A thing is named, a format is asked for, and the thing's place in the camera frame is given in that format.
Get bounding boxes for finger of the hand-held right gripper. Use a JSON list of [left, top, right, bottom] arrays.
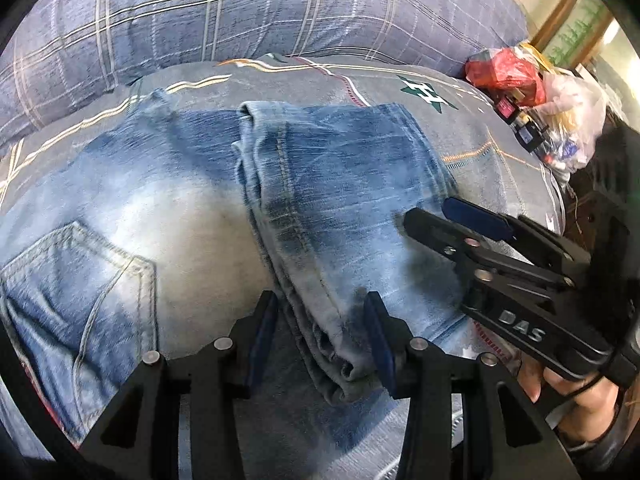
[[402, 207, 573, 311], [442, 197, 593, 276]]

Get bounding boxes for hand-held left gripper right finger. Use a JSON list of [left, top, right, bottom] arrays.
[[362, 291, 583, 480]]

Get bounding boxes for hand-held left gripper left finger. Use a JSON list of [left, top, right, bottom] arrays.
[[75, 290, 280, 480]]

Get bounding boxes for blue washed denim pants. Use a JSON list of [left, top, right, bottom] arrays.
[[0, 87, 506, 480]]

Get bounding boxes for person's right forearm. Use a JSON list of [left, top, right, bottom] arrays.
[[555, 400, 640, 480]]

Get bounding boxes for person's right hand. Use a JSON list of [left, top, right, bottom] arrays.
[[517, 350, 632, 442]]

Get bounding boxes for grey star print bed sheet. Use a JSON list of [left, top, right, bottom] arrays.
[[0, 52, 566, 480]]

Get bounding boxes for small blue box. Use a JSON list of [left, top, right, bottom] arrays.
[[515, 122, 543, 153]]

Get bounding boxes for red plastic bag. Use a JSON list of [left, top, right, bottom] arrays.
[[465, 47, 547, 107]]

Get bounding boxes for white plastic bag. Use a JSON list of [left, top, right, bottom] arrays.
[[540, 67, 608, 181]]

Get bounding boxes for yellow packaging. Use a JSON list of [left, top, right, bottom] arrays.
[[517, 42, 551, 68]]

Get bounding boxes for blue plaid pillow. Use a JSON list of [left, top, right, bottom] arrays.
[[0, 0, 531, 156]]

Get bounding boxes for dark wooden frame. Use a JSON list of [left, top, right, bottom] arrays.
[[527, 0, 621, 68]]

